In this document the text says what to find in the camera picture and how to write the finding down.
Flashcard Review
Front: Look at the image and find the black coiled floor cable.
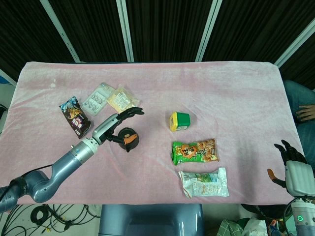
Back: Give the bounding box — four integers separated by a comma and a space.
30, 205, 51, 225

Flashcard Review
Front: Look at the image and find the pink fleece table cloth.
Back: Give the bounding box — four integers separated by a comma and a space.
0, 61, 310, 205

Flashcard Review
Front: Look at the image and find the blue white board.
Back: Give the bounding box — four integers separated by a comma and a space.
0, 68, 18, 86

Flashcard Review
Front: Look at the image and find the green plaid cloth bag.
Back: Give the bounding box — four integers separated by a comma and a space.
216, 218, 248, 236

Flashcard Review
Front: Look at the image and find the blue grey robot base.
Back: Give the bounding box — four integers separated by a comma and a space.
98, 204, 205, 236

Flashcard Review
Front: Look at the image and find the white partition post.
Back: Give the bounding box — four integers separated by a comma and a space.
194, 0, 223, 62
116, 0, 135, 62
39, 0, 81, 62
274, 22, 315, 67

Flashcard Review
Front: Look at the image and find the black loose floor cable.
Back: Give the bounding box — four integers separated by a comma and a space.
0, 203, 101, 236

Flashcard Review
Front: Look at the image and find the white crumpled snack bag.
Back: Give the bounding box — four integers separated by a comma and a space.
178, 167, 230, 198

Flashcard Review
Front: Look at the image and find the bystander bare hand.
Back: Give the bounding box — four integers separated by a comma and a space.
295, 104, 315, 123

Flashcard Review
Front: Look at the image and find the white plastic bag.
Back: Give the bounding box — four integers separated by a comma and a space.
242, 217, 268, 236

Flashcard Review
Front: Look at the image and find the black round container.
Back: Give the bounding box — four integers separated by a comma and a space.
118, 128, 141, 153

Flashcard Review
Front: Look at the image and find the black grey left robot hand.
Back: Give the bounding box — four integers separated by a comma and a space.
91, 106, 145, 147

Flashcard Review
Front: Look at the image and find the green orange snack bag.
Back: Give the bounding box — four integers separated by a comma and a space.
171, 138, 220, 166

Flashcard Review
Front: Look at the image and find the black arm cable with connector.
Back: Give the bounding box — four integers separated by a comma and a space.
35, 163, 55, 173

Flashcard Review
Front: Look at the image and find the black round lid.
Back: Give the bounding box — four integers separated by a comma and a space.
119, 128, 139, 146

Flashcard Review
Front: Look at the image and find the clear blister pack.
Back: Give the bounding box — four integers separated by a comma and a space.
81, 82, 117, 117

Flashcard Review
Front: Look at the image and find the dark brown snack bag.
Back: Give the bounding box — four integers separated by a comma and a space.
58, 96, 92, 140

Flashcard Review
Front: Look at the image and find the yellow clear food packet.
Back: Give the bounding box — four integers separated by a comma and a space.
106, 84, 142, 115

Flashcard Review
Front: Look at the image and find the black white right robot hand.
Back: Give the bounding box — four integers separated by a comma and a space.
267, 139, 315, 196

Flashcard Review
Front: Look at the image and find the yellow green lidded jar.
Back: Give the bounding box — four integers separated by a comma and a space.
169, 111, 191, 132

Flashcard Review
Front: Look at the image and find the bystander blue jeans leg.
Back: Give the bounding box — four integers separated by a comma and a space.
283, 80, 315, 170

